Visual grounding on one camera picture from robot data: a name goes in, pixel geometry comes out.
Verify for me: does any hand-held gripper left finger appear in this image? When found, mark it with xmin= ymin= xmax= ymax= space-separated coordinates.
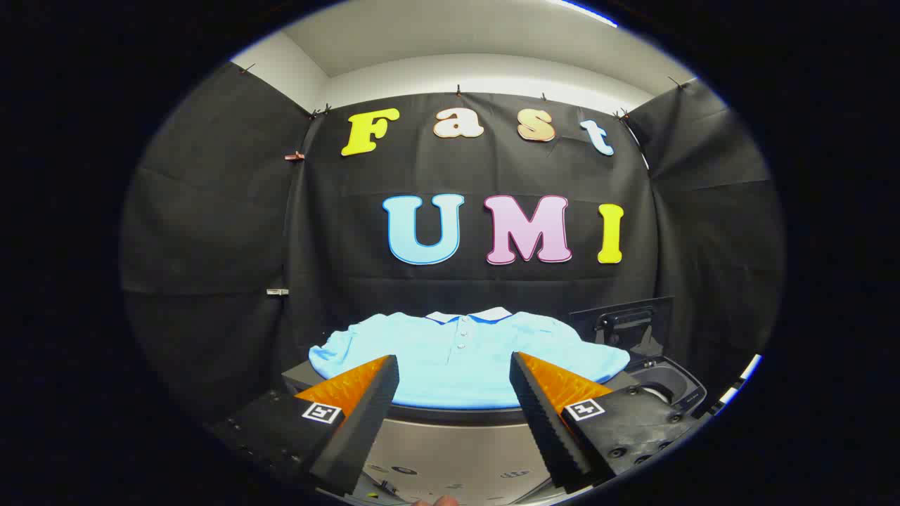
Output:
xmin=207 ymin=355 xmax=399 ymax=497

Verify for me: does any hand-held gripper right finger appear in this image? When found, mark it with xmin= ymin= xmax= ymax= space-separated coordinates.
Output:
xmin=508 ymin=351 xmax=706 ymax=494

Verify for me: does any light blue polo shirt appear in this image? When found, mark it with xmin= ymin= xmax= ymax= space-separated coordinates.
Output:
xmin=308 ymin=306 xmax=631 ymax=410

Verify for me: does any dark washing machine lid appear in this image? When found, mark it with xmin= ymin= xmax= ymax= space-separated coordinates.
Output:
xmin=569 ymin=296 xmax=675 ymax=361

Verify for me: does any black backdrop cloth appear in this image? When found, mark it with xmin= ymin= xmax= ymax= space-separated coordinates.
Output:
xmin=120 ymin=62 xmax=785 ymax=422

